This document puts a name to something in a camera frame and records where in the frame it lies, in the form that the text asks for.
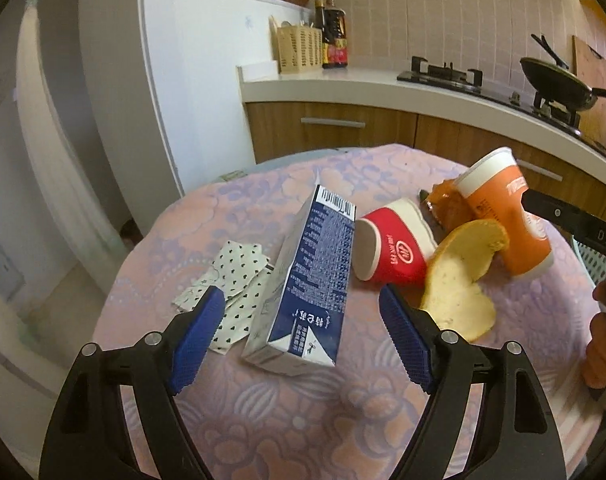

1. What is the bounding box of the orange paper cup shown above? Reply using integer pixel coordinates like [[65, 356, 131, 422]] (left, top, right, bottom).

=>
[[455, 147, 556, 277]]

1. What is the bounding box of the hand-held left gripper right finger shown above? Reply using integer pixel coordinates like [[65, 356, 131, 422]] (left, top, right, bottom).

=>
[[378, 284, 568, 480]]

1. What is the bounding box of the orange snack wrapper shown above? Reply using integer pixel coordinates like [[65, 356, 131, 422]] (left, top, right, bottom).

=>
[[425, 179, 476, 233]]

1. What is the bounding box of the red paper cup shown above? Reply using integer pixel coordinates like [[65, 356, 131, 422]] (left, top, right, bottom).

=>
[[354, 199, 438, 286]]

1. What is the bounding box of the blue and white milk carton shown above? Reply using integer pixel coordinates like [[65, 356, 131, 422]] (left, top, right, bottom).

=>
[[241, 185, 357, 376]]

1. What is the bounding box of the heart-print paper piece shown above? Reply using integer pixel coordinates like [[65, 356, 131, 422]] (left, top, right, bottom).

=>
[[172, 240, 271, 313], [210, 270, 278, 356]]

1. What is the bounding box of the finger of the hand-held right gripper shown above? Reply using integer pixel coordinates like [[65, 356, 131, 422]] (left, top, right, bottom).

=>
[[522, 187, 584, 235]]

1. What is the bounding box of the beige plastic utensil basket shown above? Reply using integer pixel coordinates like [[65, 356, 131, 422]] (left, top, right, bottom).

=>
[[275, 24, 324, 74]]

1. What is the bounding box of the large dark sauce bottle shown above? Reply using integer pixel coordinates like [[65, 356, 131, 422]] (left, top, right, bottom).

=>
[[322, 0, 350, 70]]

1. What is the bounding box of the light blue plastic basket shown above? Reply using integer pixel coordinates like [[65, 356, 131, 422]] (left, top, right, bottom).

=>
[[573, 237, 606, 286]]

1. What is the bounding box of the white refrigerator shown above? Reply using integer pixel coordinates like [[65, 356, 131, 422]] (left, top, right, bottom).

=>
[[170, 0, 316, 196]]

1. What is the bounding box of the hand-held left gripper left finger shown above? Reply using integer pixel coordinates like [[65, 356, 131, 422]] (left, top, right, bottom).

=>
[[39, 285, 227, 480]]

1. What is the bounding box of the pink floral tablecloth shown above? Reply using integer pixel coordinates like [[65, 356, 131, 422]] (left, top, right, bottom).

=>
[[92, 143, 606, 480]]

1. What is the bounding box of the person's right hand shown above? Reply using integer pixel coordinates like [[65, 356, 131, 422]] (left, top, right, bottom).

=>
[[582, 280, 606, 392]]

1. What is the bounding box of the yellow pomelo peel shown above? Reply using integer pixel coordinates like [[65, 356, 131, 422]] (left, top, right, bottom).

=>
[[420, 219, 510, 345]]

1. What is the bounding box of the black glass gas stove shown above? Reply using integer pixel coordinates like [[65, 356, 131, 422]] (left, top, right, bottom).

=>
[[397, 56, 606, 166]]

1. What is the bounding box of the orange wall cabinet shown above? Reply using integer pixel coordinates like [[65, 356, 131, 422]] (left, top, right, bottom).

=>
[[580, 0, 606, 61]]

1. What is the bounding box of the black wok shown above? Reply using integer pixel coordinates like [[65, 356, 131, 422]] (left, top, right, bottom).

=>
[[520, 56, 606, 113]]

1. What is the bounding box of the wooden kitchen cabinet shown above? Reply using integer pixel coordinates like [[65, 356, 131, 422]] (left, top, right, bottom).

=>
[[245, 101, 606, 241]]

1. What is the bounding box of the wooden cutting board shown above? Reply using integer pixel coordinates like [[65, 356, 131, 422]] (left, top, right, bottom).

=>
[[572, 35, 606, 141]]

